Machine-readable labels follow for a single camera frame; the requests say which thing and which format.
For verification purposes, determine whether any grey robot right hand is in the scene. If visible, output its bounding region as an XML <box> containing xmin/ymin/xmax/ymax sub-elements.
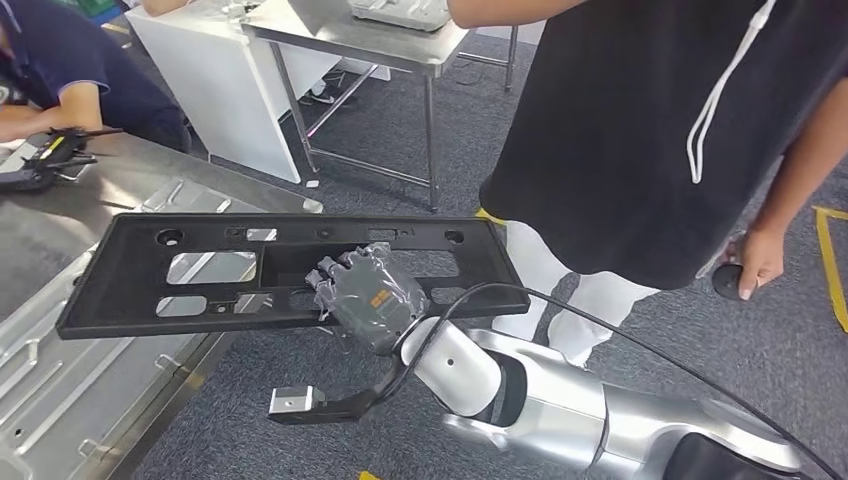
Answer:
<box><xmin>305</xmin><ymin>241</ymin><xmax>431</xmax><ymax>358</ymax></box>

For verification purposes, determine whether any black plastic panel part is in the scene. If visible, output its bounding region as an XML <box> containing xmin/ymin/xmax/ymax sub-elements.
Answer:
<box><xmin>54</xmin><ymin>211</ymin><xmax>533</xmax><ymax>342</ymax></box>

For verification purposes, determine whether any stainless steel workbench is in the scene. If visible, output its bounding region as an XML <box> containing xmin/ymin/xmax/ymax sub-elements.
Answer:
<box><xmin>0</xmin><ymin>129</ymin><xmax>325</xmax><ymax>480</ymax></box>

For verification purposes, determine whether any white table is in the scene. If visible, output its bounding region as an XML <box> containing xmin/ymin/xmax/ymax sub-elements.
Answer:
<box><xmin>124</xmin><ymin>0</ymin><xmax>342</xmax><ymax>185</ymax></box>

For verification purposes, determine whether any grey moulded tray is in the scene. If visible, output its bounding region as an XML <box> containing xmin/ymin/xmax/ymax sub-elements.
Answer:
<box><xmin>347</xmin><ymin>0</ymin><xmax>453</xmax><ymax>33</ymax></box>

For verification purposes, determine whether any standing person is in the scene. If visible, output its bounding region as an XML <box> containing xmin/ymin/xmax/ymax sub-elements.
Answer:
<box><xmin>447</xmin><ymin>0</ymin><xmax>848</xmax><ymax>369</ymax></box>

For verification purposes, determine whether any seated person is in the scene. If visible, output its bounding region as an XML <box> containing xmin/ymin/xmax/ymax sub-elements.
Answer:
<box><xmin>0</xmin><ymin>0</ymin><xmax>193</xmax><ymax>154</ymax></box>

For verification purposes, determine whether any large stamped metal plate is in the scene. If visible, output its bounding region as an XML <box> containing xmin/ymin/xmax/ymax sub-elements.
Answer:
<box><xmin>0</xmin><ymin>177</ymin><xmax>266</xmax><ymax>480</ymax></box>

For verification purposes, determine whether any black remote controller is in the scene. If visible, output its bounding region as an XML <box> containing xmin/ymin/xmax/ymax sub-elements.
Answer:
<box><xmin>0</xmin><ymin>125</ymin><xmax>125</xmax><ymax>195</ymax></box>

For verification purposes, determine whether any black round remote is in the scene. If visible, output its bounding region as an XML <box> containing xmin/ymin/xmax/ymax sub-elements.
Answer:
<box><xmin>712</xmin><ymin>263</ymin><xmax>760</xmax><ymax>303</ymax></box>

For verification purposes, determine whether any person's hand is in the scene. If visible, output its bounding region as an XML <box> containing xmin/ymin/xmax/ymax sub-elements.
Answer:
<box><xmin>725</xmin><ymin>228</ymin><xmax>786</xmax><ymax>303</ymax></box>

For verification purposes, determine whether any black camera bracket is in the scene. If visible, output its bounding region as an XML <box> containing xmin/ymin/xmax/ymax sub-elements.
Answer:
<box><xmin>268</xmin><ymin>360</ymin><xmax>415</xmax><ymax>427</ymax></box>

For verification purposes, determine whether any black cable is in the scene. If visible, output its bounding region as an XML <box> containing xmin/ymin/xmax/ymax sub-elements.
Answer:
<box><xmin>377</xmin><ymin>282</ymin><xmax>848</xmax><ymax>480</ymax></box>

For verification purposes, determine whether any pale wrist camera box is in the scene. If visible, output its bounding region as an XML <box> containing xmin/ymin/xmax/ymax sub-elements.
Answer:
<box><xmin>268</xmin><ymin>385</ymin><xmax>326</xmax><ymax>417</ymax></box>

